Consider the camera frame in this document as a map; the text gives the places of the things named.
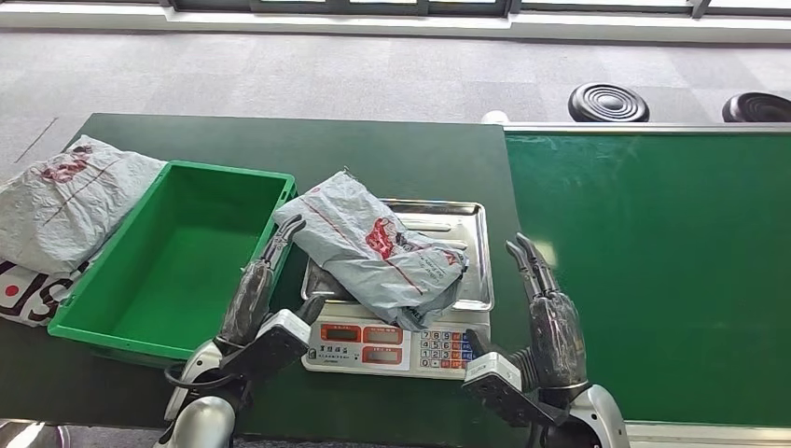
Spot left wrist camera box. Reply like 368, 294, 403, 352
219, 309, 312, 382

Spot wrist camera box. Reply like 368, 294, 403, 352
219, 309, 312, 382
461, 352, 570, 429

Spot white parcel bag black letters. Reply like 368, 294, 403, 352
0, 256, 94, 328

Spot white electronic scale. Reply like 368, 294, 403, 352
299, 199, 495, 380

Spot green conveyor belt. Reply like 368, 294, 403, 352
503, 122, 791, 448

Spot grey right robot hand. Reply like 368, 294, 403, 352
465, 233, 589, 392

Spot grey parcel bag red print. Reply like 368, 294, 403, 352
272, 171, 469, 332

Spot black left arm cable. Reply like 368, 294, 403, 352
162, 363, 231, 393

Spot black round ribbed stool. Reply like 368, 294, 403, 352
567, 82, 651, 123
721, 92, 791, 123

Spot green plastic crate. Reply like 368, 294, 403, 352
48, 161, 299, 367

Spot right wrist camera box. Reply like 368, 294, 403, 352
461, 352, 570, 429

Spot steel scale tray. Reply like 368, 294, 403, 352
299, 199, 495, 314

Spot large crumpled grey parcel bag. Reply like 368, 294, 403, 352
0, 134, 168, 274

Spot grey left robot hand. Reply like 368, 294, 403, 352
219, 214, 326, 347

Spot shiny silver rounded object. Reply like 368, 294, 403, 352
0, 420, 70, 448

